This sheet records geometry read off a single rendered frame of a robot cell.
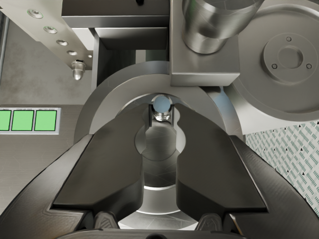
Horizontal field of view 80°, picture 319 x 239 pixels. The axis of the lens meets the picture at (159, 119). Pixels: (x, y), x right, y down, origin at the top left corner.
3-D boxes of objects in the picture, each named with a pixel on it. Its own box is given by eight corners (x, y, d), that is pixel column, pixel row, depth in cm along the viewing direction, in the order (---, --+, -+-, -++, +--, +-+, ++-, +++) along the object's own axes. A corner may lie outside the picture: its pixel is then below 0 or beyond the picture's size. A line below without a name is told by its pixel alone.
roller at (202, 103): (223, 71, 16) (233, 213, 15) (186, 118, 42) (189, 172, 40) (89, 74, 17) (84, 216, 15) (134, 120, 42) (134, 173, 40)
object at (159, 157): (97, 179, 14) (119, 84, 15) (105, 175, 16) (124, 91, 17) (197, 199, 14) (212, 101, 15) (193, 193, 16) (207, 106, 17)
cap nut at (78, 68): (82, 61, 50) (81, 77, 50) (88, 67, 54) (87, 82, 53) (69, 61, 50) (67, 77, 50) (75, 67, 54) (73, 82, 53)
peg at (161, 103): (158, 89, 12) (176, 100, 12) (159, 100, 15) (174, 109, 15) (146, 107, 12) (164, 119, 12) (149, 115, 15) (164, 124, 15)
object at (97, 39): (105, -72, 21) (96, 93, 18) (136, 45, 44) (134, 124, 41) (101, -72, 21) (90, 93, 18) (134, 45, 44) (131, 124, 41)
